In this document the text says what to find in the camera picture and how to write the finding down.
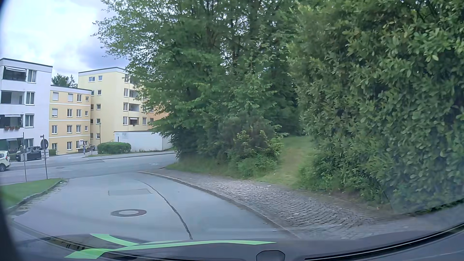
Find group of green trees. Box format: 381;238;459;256
95;0;309;178

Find grass verge with slope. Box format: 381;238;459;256
165;135;381;203

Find white garage building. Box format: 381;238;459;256
114;130;173;153

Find cobbled strip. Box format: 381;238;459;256
139;169;399;240

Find pavement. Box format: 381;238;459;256
65;150;177;161

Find rounded green bush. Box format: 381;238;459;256
97;142;132;155

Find yellow apartment building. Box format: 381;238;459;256
49;67;169;155

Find grey asphalt road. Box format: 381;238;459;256
0;152;301;243

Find car's own bonnet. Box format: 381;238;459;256
7;222;464;261

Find large green hedge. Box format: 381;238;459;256
288;0;464;214

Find dark parked car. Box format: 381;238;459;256
15;146;43;162

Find thin grey pole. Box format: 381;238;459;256
22;132;28;182

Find white apartment building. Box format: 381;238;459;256
0;58;53;154

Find small grass verge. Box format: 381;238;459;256
0;178;66;209

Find round road sign on post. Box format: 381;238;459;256
40;134;49;180

